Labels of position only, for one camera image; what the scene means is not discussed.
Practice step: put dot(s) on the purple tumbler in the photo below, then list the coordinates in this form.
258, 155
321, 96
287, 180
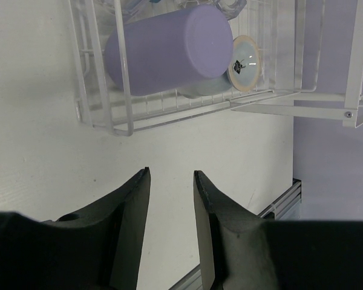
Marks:
177, 49

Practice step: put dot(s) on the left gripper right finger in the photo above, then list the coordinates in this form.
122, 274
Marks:
240, 250

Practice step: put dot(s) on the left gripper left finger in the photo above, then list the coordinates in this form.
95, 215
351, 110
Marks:
98, 246

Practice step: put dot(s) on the white wire dish rack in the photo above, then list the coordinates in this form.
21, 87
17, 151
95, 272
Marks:
101, 105

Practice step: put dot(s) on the clear acrylic plate holder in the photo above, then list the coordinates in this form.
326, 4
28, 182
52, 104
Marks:
335, 75

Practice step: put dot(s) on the pale blue teacup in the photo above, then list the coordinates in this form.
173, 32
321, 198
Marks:
242, 73

